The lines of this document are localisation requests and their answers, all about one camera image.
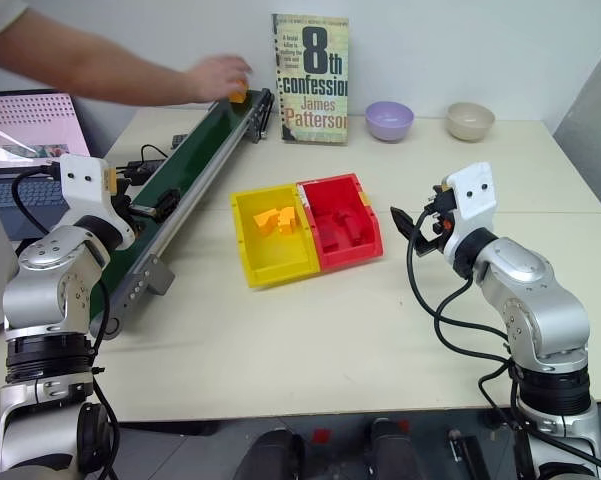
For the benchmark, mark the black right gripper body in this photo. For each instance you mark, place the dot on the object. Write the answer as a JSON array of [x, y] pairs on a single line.
[[442, 220]]

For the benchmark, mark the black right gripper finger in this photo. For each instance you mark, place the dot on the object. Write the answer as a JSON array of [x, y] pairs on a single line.
[[404, 222], [426, 247]]

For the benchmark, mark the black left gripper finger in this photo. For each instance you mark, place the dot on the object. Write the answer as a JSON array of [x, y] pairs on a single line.
[[168, 202], [142, 208]]

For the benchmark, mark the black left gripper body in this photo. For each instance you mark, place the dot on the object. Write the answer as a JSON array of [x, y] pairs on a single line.
[[122, 202]]

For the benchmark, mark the orange block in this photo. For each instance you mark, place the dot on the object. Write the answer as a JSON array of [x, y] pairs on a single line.
[[238, 94]]

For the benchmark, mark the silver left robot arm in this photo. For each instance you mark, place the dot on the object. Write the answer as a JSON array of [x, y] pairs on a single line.
[[45, 300]]

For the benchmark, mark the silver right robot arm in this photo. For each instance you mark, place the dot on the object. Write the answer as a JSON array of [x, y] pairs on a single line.
[[535, 310]]

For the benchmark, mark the person's bare forearm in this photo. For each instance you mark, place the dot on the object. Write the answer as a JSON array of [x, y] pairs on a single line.
[[80, 65]]

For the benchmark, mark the black power adapter with cable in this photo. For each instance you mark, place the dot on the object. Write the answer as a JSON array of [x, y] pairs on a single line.
[[142, 169]]

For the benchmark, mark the green conveyor belt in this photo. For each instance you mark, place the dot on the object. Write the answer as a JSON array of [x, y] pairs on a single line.
[[195, 150]]

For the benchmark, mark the person's bare hand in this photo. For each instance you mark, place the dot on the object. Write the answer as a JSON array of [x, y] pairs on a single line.
[[220, 75]]

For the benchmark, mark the red block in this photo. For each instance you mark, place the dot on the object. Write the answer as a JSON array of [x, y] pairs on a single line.
[[351, 227]]

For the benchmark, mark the red plastic bin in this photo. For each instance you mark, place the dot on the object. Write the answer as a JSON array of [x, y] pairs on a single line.
[[350, 245]]

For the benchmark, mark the small black keypad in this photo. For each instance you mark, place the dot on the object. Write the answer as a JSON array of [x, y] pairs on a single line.
[[179, 141]]

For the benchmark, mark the yellow block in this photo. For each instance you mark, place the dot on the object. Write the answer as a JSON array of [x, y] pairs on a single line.
[[266, 221], [287, 220]]

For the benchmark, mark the beige bowl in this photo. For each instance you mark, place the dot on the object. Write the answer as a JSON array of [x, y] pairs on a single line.
[[470, 121]]

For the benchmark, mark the purple bowl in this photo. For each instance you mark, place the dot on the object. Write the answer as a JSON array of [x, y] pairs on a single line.
[[389, 120]]

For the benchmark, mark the yellow plastic bin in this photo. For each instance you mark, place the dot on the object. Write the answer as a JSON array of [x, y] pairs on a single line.
[[275, 250]]

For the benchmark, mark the laptop with pink screen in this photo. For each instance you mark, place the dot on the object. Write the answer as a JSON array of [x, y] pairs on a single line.
[[25, 130]]

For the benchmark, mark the grey partition panel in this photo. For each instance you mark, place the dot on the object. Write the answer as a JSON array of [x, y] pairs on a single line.
[[592, 125]]

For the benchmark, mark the dark rounded shape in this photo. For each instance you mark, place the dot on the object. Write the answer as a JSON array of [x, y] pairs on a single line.
[[392, 450], [272, 457]]

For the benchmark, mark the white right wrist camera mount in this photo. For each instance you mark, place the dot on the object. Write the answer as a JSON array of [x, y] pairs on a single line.
[[472, 200]]

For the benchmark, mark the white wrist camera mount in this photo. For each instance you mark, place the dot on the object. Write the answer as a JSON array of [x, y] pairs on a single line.
[[472, 200], [82, 200]]

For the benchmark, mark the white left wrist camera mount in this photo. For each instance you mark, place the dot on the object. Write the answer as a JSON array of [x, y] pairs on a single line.
[[82, 200]]

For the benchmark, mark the dark flat bracket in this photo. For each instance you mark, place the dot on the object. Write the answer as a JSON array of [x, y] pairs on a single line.
[[467, 452]]

